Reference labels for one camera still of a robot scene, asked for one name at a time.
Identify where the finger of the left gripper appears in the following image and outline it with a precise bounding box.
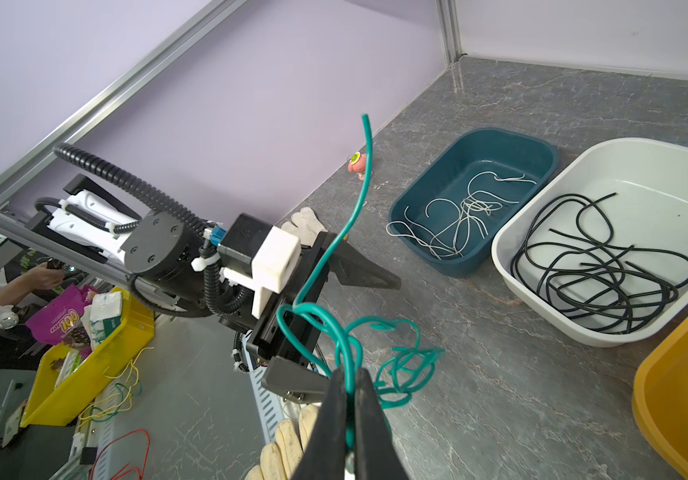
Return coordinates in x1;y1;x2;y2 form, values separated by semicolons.
328;241;401;290
260;357;330;404

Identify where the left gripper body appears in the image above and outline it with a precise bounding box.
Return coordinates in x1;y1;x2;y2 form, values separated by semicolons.
219;232;336;367

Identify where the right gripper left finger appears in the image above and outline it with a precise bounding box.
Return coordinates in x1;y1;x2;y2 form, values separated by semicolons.
291;369;348;480

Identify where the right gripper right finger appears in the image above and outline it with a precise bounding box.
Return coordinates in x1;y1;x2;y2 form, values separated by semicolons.
353;368;407;480

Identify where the cable pile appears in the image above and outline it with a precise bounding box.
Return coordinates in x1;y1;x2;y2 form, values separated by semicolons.
276;113;445;448

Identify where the white cable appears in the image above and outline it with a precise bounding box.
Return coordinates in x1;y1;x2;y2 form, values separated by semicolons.
403;197;501;256
385;203;489;260
466;170;538;223

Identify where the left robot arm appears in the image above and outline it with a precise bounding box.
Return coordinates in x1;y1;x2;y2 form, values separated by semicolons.
30;143;401;372

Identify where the bystander hand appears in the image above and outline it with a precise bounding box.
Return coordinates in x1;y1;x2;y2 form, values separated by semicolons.
16;264;65;293

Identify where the beige leather glove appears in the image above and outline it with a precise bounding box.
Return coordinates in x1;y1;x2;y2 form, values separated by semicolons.
244;404;320;480

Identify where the white knit glove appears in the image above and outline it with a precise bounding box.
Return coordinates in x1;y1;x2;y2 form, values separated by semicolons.
281;207;327;247

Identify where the teal plastic bin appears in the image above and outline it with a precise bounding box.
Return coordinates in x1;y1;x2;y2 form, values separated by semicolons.
385;127;559;278

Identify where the pink toy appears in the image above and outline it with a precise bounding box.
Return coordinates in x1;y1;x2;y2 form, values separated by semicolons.
347;152;368;181

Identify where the purple snack bag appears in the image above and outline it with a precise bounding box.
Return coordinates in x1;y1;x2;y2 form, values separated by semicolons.
25;285;99;345

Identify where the yellow parts bin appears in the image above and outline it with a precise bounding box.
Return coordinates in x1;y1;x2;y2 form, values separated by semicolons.
20;290;155;428

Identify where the white plastic bin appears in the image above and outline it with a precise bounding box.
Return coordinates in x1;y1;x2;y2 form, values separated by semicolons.
492;138;688;348

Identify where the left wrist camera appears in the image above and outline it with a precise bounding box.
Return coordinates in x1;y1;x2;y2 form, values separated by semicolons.
206;214;302;320

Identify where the red wire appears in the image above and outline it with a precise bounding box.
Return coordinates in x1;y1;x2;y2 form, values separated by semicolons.
88;428;152;480

